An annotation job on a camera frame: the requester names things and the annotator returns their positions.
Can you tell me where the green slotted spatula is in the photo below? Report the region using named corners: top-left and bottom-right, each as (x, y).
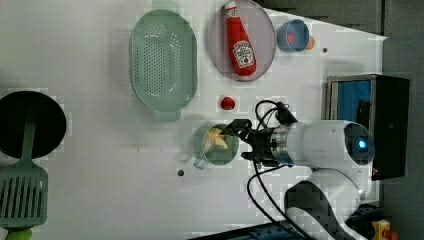
top-left (1, 113), bottom-right (48, 230)

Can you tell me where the small orange fruit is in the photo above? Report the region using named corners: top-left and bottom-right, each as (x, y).
top-left (306, 35), bottom-right (315, 50)

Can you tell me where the green translucent mug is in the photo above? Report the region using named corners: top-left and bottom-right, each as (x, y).
top-left (193, 122), bottom-right (239, 170)

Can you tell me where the blue bowl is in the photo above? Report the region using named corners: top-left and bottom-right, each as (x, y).
top-left (276, 19), bottom-right (310, 53)

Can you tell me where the yellow plush peeled banana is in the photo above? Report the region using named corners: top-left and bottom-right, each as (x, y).
top-left (203, 127), bottom-right (228, 153)

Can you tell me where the green round object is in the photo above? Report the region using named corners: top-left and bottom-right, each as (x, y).
top-left (5, 229), bottom-right (32, 240)

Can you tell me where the black toaster oven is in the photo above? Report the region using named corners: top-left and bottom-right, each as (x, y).
top-left (325, 74), bottom-right (410, 181)

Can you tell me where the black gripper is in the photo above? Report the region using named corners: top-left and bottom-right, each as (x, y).
top-left (220, 119), bottom-right (277, 166)

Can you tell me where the grey round plate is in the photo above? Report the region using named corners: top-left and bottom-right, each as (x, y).
top-left (208, 0), bottom-right (276, 82)

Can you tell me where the red plush ketchup bottle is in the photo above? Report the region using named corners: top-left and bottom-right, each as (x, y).
top-left (224, 1), bottom-right (257, 76)

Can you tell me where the green perforated colander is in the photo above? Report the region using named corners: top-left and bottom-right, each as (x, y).
top-left (129, 0), bottom-right (198, 122)

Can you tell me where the yellow orange toy object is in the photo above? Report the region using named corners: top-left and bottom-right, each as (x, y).
top-left (372, 220), bottom-right (399, 240)

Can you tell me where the blue metal frame rail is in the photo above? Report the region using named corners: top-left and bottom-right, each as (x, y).
top-left (189, 223), bottom-right (304, 240)

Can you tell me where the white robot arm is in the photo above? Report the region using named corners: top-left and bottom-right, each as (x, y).
top-left (221, 119), bottom-right (375, 240)

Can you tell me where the black round pan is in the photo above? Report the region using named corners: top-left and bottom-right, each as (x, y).
top-left (0, 90), bottom-right (68, 160)

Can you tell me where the red plush strawberry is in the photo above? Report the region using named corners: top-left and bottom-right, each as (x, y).
top-left (286, 33), bottom-right (296, 45)

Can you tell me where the small red plush tomato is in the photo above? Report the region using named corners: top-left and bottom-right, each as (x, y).
top-left (221, 97), bottom-right (236, 110)

